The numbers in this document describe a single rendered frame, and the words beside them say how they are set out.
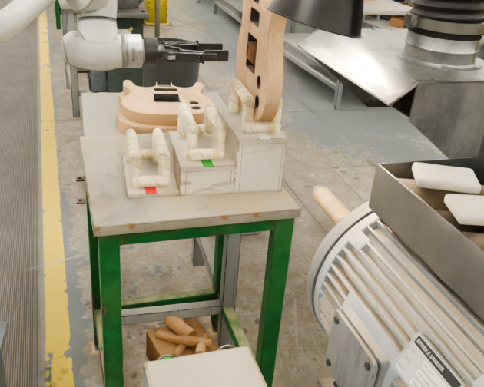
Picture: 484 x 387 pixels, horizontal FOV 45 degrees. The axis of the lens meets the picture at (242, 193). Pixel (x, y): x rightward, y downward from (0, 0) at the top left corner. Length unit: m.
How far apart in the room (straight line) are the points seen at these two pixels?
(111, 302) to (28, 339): 1.00
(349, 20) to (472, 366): 0.45
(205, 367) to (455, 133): 0.47
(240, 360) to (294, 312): 1.91
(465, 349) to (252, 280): 2.36
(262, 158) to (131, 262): 1.50
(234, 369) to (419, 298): 0.31
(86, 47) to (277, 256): 0.79
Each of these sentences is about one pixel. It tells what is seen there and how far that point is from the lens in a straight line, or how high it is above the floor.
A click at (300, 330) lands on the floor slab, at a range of 2.67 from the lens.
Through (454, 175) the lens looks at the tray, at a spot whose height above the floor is 1.45.
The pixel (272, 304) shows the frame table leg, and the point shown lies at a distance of 1.83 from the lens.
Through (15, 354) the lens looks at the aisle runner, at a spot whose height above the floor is 0.00.
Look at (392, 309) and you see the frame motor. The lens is 0.67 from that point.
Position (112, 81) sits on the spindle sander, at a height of 0.73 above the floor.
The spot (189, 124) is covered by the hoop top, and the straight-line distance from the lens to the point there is 1.64.
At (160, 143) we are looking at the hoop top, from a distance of 1.71.
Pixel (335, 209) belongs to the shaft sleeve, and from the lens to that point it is 0.97.
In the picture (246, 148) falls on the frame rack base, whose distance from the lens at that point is 1.65.
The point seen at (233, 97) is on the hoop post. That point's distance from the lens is 1.81.
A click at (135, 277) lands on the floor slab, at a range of 2.92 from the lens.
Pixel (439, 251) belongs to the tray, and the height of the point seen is 1.40.
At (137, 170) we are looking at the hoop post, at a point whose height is 1.00.
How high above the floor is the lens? 1.72
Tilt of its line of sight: 27 degrees down
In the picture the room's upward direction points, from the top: 5 degrees clockwise
